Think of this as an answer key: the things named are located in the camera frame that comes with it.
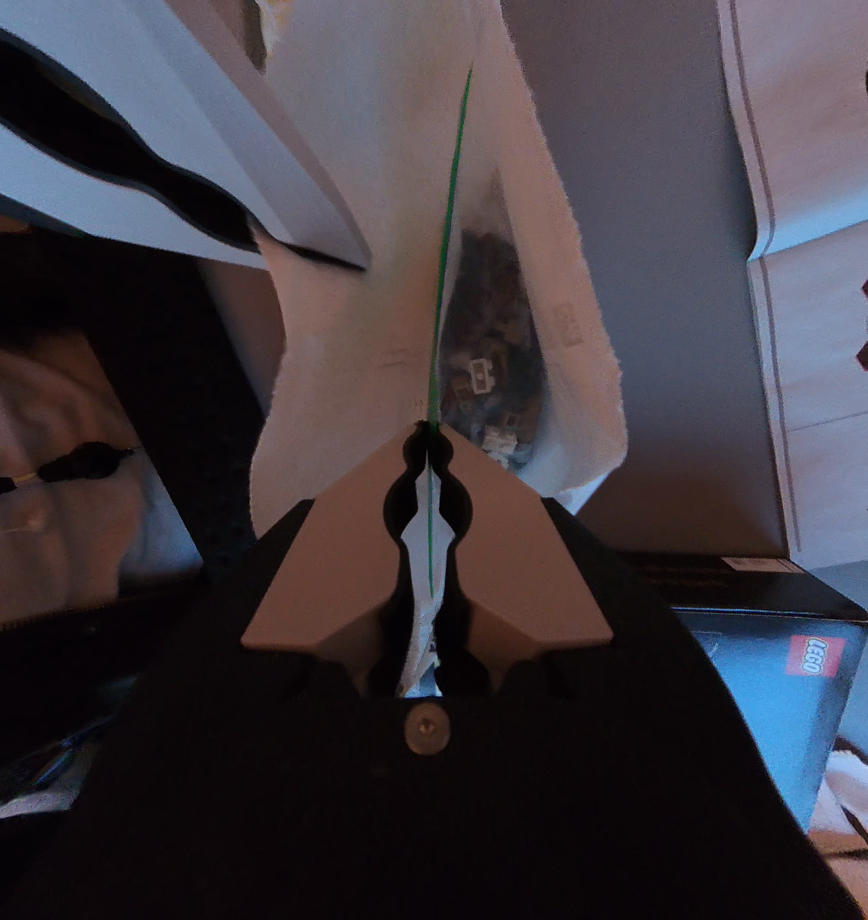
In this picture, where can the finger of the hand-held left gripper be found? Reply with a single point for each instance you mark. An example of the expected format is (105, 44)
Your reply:
(189, 93)
(60, 194)

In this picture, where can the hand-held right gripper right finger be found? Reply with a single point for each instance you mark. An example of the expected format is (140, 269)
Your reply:
(527, 575)

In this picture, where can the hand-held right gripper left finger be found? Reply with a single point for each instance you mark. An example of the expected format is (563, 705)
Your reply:
(326, 575)

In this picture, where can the pile of small toy bricks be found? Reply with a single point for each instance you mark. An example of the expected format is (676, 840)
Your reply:
(491, 345)

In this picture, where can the large white paper bag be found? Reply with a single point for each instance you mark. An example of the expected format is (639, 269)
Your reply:
(347, 323)

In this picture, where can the instruction booklet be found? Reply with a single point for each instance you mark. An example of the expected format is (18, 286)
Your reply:
(822, 345)

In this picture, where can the black toy set box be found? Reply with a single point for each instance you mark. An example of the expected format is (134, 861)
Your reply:
(764, 683)

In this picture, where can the person's light grey clothing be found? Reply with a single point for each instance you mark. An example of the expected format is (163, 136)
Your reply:
(45, 546)

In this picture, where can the white paper packet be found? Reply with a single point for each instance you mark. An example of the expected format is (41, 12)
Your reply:
(851, 798)

